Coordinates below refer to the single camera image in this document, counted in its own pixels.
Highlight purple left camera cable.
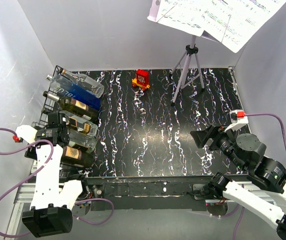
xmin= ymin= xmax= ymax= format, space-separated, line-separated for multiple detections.
xmin=0 ymin=127 xmax=55 ymax=238

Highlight blue clear vodka bottle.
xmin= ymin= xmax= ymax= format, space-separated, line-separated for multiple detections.
xmin=46 ymin=74 xmax=100 ymax=110

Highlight black wire wine rack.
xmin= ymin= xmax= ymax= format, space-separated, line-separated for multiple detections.
xmin=27 ymin=64 xmax=101 ymax=176

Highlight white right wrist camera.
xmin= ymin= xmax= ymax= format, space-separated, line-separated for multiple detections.
xmin=224 ymin=109 xmax=249 ymax=133

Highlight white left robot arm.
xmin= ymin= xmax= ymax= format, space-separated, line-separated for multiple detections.
xmin=22 ymin=112 xmax=89 ymax=238

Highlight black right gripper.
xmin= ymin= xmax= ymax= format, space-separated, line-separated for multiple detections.
xmin=189 ymin=122 xmax=247 ymax=171

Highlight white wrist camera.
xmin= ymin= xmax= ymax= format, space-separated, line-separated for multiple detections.
xmin=12 ymin=125 xmax=37 ymax=144
xmin=224 ymin=109 xmax=249 ymax=133

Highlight aluminium rail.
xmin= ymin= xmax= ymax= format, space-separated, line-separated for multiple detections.
xmin=5 ymin=182 xmax=66 ymax=238

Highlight white sheet music pages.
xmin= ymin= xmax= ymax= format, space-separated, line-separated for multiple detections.
xmin=147 ymin=0 xmax=285 ymax=53

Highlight lilac music stand tripod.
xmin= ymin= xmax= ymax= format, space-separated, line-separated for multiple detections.
xmin=170 ymin=35 xmax=205 ymax=107

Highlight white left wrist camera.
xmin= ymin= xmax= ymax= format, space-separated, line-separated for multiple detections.
xmin=12 ymin=125 xmax=37 ymax=144

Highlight clear square liquor bottle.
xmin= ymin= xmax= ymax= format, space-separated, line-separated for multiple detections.
xmin=61 ymin=110 xmax=98 ymax=137

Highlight red yellow toy brick car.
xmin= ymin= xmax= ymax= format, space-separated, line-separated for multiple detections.
xmin=132 ymin=69 xmax=150 ymax=91

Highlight clear round glass bottle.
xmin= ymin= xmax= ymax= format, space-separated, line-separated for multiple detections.
xmin=68 ymin=129 xmax=97 ymax=153

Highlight green white wine bottle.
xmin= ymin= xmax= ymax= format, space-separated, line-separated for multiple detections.
xmin=43 ymin=91 xmax=99 ymax=123

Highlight dark red wine bottle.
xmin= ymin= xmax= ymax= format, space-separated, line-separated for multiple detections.
xmin=61 ymin=146 xmax=95 ymax=168

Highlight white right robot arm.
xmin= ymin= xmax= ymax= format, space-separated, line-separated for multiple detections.
xmin=190 ymin=125 xmax=286 ymax=240

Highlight black metal base frame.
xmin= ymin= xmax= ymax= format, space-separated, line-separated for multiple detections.
xmin=82 ymin=174 xmax=251 ymax=213

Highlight clear glass bottle top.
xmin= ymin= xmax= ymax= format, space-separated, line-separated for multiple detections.
xmin=59 ymin=69 xmax=104 ymax=98

